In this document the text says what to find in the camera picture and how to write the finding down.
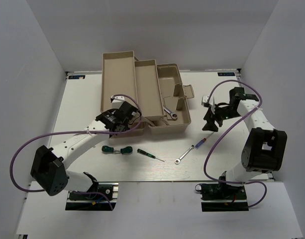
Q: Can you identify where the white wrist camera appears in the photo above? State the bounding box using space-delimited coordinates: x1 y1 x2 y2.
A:
201 95 215 108
110 96 125 109

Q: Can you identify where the large ratchet wrench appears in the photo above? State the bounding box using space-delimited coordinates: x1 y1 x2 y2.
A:
163 106 178 120

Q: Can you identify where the black green precision screwdriver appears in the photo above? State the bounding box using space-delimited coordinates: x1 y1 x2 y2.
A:
137 149 164 162

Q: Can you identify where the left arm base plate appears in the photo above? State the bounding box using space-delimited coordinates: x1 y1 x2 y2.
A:
65 183 119 211

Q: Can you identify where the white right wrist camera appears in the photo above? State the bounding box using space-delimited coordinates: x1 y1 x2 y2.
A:
201 95 215 108

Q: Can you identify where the blue red screwdriver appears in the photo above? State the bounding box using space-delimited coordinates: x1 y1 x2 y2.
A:
195 132 214 149

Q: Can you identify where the blue label sticker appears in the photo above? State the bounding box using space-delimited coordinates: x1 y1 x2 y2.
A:
217 72 235 77
68 75 86 80

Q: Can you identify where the beige plastic toolbox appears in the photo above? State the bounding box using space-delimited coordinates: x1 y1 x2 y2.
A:
101 51 195 135

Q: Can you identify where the blue label sticker left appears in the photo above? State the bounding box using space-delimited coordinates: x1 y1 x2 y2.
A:
68 75 86 80

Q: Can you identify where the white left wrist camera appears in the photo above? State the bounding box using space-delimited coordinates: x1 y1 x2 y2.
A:
110 96 125 109

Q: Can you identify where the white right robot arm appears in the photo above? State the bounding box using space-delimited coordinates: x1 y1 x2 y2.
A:
202 87 288 199

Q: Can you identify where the blue label sticker right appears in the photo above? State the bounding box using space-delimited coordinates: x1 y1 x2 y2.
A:
217 72 235 77

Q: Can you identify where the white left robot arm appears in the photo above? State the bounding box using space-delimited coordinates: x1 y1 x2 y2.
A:
30 101 141 199

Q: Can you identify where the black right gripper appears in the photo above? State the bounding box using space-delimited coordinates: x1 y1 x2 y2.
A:
203 103 241 132

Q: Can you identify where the green stubby screwdriver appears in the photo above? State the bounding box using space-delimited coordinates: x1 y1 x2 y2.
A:
114 146 133 155
102 145 119 153

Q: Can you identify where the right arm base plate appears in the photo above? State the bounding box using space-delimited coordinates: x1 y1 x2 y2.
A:
195 183 249 212

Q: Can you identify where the small ratchet wrench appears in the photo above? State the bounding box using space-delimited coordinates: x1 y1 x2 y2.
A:
175 145 195 165

